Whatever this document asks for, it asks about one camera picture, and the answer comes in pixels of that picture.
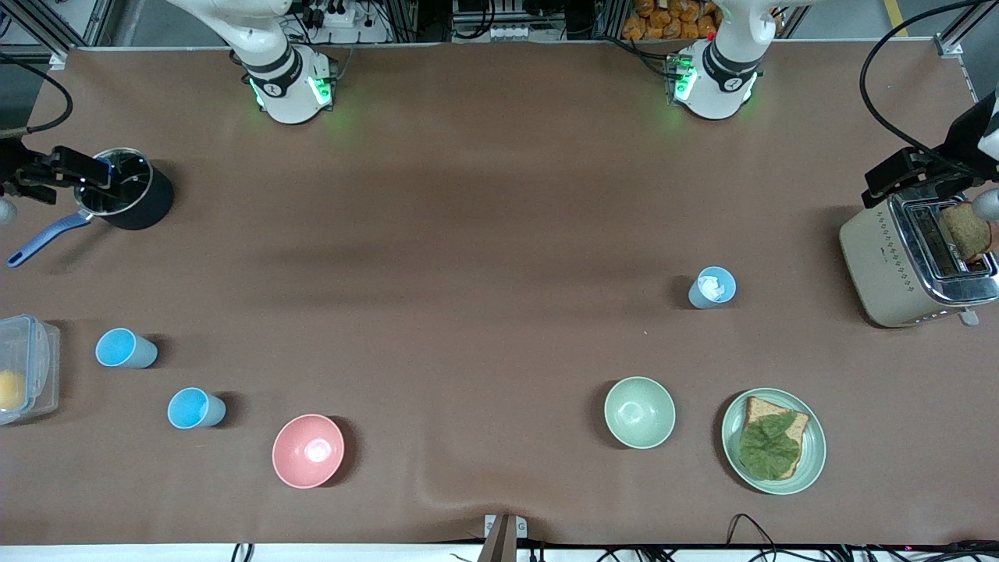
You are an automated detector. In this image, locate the brown toast slice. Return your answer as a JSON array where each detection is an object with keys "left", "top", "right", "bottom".
[{"left": 939, "top": 201, "right": 996, "bottom": 264}]

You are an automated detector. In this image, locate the beige chrome toaster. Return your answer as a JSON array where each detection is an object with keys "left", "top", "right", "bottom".
[{"left": 839, "top": 191, "right": 999, "bottom": 329}]

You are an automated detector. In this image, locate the clear plastic food container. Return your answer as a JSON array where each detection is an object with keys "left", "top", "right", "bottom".
[{"left": 0, "top": 315, "right": 62, "bottom": 426}]

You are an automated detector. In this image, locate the blue plastic cup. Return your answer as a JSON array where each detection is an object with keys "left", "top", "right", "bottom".
[
  {"left": 95, "top": 328, "right": 158, "bottom": 369},
  {"left": 167, "top": 387, "right": 227, "bottom": 430}
]

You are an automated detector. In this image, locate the blue cup with white paper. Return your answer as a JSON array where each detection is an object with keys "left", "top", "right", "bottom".
[{"left": 688, "top": 266, "right": 737, "bottom": 310}]

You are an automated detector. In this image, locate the brown bread slice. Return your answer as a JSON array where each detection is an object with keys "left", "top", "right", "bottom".
[{"left": 741, "top": 396, "right": 810, "bottom": 480}]

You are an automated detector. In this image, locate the orange snack bag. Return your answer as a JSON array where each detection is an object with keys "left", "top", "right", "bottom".
[{"left": 622, "top": 0, "right": 720, "bottom": 41}]

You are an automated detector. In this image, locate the light green plate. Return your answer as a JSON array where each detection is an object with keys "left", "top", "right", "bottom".
[{"left": 721, "top": 388, "right": 827, "bottom": 496}]

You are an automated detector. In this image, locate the green lettuce leaf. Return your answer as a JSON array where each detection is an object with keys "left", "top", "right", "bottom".
[{"left": 738, "top": 412, "right": 802, "bottom": 480}]

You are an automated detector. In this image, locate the white power strip with plugs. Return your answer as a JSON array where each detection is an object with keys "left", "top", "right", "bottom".
[{"left": 299, "top": 0, "right": 361, "bottom": 34}]

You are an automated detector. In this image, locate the light green bowl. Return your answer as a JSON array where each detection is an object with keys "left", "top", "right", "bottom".
[{"left": 603, "top": 376, "right": 677, "bottom": 450}]

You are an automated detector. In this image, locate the pink bowl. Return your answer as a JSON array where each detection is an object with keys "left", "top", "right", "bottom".
[{"left": 272, "top": 414, "right": 345, "bottom": 490}]

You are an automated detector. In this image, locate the dark pot with blue handle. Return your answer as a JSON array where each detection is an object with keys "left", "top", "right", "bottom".
[{"left": 6, "top": 148, "right": 174, "bottom": 269}]

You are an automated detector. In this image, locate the thick black cable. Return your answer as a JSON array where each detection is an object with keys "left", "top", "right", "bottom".
[
  {"left": 0, "top": 53, "right": 75, "bottom": 135},
  {"left": 859, "top": 0, "right": 999, "bottom": 157}
]

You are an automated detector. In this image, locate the aluminium frame post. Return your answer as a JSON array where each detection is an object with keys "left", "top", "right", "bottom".
[
  {"left": 0, "top": 0, "right": 106, "bottom": 69},
  {"left": 933, "top": 0, "right": 999, "bottom": 59}
]

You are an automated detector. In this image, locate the thin black cable bundle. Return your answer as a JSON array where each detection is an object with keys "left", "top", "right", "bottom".
[{"left": 593, "top": 513, "right": 999, "bottom": 562}]

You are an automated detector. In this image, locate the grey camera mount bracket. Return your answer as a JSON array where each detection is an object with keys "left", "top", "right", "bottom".
[{"left": 478, "top": 514, "right": 528, "bottom": 562}]

